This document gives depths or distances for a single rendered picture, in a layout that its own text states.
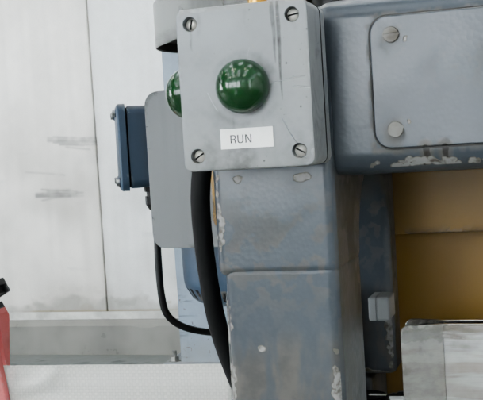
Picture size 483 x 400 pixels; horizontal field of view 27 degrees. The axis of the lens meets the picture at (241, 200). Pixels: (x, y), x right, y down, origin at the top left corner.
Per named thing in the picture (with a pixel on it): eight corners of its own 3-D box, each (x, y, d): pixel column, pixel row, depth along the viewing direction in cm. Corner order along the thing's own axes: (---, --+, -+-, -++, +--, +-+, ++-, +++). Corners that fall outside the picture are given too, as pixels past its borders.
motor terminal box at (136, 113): (119, 215, 104) (111, 103, 104) (116, 210, 114) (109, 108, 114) (197, 209, 105) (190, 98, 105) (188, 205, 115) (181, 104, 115)
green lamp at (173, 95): (159, 121, 57) (156, 67, 56) (178, 121, 59) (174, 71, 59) (201, 117, 56) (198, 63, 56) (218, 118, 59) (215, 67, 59)
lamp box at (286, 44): (184, 172, 56) (174, 9, 55) (209, 169, 60) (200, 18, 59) (316, 165, 53) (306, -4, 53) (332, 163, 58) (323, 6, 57)
